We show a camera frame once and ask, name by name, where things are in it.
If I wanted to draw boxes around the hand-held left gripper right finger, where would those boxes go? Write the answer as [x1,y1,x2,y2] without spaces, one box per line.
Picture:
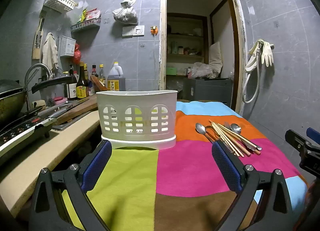
[212,140,293,231]

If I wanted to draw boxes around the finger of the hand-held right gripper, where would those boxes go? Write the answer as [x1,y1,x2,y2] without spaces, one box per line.
[285,129,311,152]
[306,127,320,146]

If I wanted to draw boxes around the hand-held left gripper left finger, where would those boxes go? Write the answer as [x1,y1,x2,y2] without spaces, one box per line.
[28,140,112,231]

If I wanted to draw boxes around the pile of wooden chopsticks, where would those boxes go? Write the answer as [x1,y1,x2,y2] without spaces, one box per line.
[209,120,262,158]

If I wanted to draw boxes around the metal spoon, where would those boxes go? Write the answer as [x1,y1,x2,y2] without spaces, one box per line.
[195,122,218,144]
[230,123,262,151]

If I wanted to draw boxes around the metal fork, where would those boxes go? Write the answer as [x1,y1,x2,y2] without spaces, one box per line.
[223,121,260,156]

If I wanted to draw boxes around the white plastic utensil basket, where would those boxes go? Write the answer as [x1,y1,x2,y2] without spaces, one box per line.
[96,90,178,150]

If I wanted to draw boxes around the colourful patchwork cloth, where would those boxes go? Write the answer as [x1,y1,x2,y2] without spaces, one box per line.
[61,100,309,231]

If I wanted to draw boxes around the steel sink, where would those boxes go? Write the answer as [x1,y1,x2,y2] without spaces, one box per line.
[51,110,94,132]

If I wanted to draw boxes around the wooden cutting board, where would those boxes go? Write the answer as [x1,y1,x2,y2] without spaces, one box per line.
[54,96,98,125]

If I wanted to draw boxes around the kitchen cleaver knife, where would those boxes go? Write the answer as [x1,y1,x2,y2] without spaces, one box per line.
[37,104,75,119]

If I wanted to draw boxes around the grey cabinet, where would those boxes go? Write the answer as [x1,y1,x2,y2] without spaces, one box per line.
[182,77,233,108]

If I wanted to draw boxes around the dark bottle with yellow label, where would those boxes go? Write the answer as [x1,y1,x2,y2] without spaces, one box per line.
[76,62,89,100]

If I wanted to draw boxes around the dark bottle with white label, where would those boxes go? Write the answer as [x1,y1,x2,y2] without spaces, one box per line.
[66,64,78,100]

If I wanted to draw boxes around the brown wooden block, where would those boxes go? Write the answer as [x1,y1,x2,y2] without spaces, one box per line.
[90,76,109,92]

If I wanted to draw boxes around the black induction cooker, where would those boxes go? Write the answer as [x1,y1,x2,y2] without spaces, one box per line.
[0,117,57,159]

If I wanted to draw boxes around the large oil jug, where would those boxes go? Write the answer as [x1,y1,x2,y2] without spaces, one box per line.
[107,62,126,91]

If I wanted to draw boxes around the clear bottle with yellow cap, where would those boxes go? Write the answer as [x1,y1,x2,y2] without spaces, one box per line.
[98,64,106,87]

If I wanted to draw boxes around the crumpled clear plastic bag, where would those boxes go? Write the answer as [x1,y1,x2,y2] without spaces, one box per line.
[191,62,220,79]

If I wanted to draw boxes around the white pillow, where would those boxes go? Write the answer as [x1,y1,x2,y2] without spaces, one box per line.
[209,41,223,73]

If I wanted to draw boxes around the red plastic bag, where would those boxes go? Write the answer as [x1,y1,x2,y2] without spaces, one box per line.
[73,44,82,63]

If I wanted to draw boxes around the curved steel faucet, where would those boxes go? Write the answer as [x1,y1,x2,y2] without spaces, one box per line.
[24,63,52,89]

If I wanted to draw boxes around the hanging beige towel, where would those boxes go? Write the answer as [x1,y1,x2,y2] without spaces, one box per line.
[42,33,58,72]

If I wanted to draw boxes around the wooden shelf unit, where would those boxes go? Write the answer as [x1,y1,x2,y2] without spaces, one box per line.
[166,13,209,77]

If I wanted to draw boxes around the hanging wooden board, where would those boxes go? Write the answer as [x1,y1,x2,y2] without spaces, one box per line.
[32,18,47,60]

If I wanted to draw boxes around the colourful seasoning packets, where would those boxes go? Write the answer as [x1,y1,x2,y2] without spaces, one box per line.
[79,8,102,22]

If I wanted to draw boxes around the hanging clear plastic bag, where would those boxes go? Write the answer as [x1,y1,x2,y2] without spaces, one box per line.
[112,0,138,25]

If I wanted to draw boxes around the white hose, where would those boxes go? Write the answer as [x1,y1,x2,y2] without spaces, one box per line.
[242,46,262,104]

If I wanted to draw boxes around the black wok with handle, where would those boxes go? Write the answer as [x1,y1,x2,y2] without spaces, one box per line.
[0,75,77,125]

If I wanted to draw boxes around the small white wall basket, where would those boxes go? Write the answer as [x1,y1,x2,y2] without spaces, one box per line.
[60,36,77,58]

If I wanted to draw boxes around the wooden door frame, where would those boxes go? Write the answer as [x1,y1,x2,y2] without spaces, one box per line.
[159,0,248,118]

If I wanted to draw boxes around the white wall socket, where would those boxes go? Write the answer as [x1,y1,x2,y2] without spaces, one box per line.
[122,25,145,37]

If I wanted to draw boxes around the grey wall shelf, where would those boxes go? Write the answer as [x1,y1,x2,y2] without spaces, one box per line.
[71,19,102,34]

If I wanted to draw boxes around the white slotted wall basket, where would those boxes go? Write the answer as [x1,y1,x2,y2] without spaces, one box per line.
[44,0,75,13]

